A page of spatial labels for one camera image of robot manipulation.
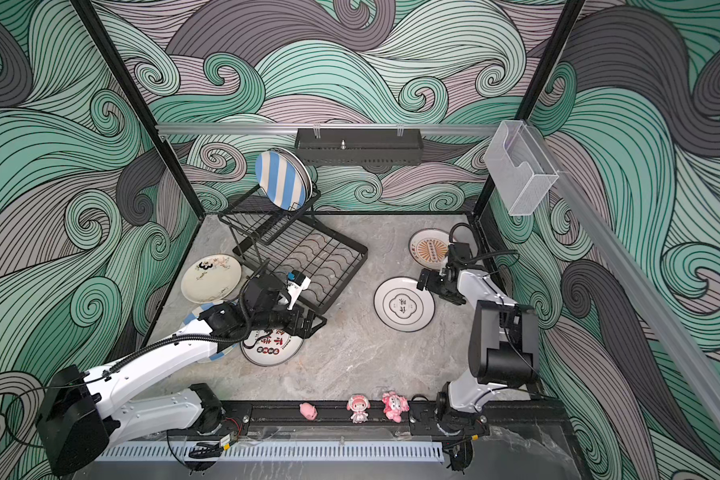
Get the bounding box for white slotted cable duct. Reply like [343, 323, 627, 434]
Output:
[97, 440, 445, 463]

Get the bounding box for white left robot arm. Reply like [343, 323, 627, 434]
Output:
[35, 271, 320, 477]

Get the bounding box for clear acrylic wall holder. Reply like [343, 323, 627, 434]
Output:
[483, 120, 559, 217]

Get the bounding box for pink plush creature toy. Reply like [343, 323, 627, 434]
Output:
[382, 391, 410, 423]

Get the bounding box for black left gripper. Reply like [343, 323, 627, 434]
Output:
[254, 300, 329, 338]

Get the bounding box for blue white striped plate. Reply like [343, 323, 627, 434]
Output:
[255, 148, 306, 211]
[180, 302, 236, 363]

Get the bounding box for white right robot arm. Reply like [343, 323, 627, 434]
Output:
[417, 242, 539, 436]

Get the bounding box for black wall-mounted tray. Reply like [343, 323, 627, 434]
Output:
[294, 129, 424, 167]

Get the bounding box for cream floral plate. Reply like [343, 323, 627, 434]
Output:
[180, 254, 242, 304]

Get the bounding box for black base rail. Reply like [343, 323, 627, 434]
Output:
[222, 400, 567, 439]

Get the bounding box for white plate red Chinese characters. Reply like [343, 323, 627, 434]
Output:
[240, 329, 304, 367]

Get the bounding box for pink hooded doll figurine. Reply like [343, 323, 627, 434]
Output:
[346, 394, 371, 424]

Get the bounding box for orange sunburst plate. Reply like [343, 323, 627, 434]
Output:
[286, 150, 313, 201]
[408, 228, 451, 270]

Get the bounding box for small pink pig toy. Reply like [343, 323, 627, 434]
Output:
[299, 402, 318, 421]

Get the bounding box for aluminium wall rail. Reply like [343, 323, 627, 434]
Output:
[155, 122, 499, 137]

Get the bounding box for black wire dish rack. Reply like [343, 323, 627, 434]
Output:
[218, 185, 368, 314]

